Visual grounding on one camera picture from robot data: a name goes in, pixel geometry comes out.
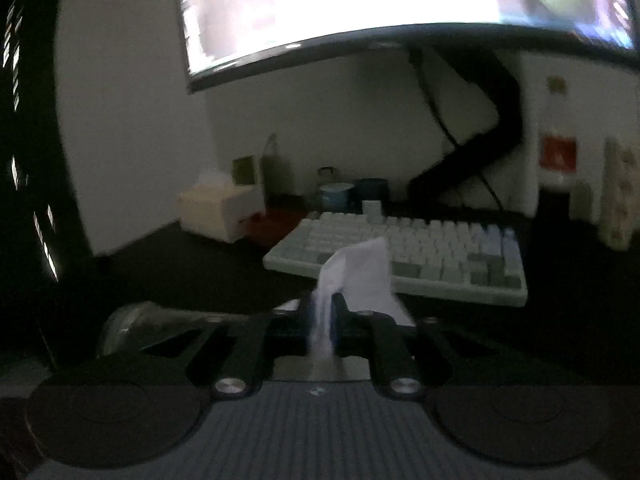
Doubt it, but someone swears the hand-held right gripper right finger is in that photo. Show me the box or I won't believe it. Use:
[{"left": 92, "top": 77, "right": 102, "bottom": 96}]
[{"left": 325, "top": 291, "right": 503, "bottom": 402}]

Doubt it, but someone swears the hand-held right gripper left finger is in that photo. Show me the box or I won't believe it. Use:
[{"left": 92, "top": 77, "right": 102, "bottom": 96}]
[{"left": 134, "top": 292, "right": 322, "bottom": 402}]

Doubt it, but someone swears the white tissue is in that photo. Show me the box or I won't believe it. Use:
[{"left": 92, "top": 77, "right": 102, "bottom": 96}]
[{"left": 272, "top": 237, "right": 416, "bottom": 381}]

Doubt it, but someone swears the red mat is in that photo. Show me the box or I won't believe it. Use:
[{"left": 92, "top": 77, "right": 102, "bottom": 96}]
[{"left": 245, "top": 207, "right": 321, "bottom": 246}]

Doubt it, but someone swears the white grey keyboard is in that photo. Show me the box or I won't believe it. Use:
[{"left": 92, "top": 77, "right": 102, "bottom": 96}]
[{"left": 262, "top": 211, "right": 529, "bottom": 307}]

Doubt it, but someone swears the blue and white cup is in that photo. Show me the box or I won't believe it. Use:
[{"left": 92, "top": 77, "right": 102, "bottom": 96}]
[{"left": 319, "top": 182, "right": 357, "bottom": 211}]

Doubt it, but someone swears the beige tissue box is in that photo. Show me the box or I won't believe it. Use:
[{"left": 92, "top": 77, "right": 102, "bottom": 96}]
[{"left": 178, "top": 170, "right": 266, "bottom": 243}]

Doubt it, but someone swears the clear acrylic stand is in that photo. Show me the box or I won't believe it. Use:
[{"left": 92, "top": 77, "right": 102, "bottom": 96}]
[{"left": 261, "top": 133, "right": 282, "bottom": 196}]

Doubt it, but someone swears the white power strip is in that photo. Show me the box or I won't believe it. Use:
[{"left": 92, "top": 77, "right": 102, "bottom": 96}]
[{"left": 600, "top": 136, "right": 640, "bottom": 250}]

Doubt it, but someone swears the curved computer monitor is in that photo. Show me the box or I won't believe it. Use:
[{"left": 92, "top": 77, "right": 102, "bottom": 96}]
[{"left": 176, "top": 0, "right": 640, "bottom": 95}]

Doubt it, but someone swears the black computer tower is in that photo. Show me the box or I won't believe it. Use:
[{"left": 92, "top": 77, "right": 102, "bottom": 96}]
[{"left": 0, "top": 0, "right": 96, "bottom": 306}]

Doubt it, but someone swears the black cable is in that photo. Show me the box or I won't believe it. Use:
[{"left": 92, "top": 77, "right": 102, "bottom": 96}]
[{"left": 412, "top": 50, "right": 503, "bottom": 211}]

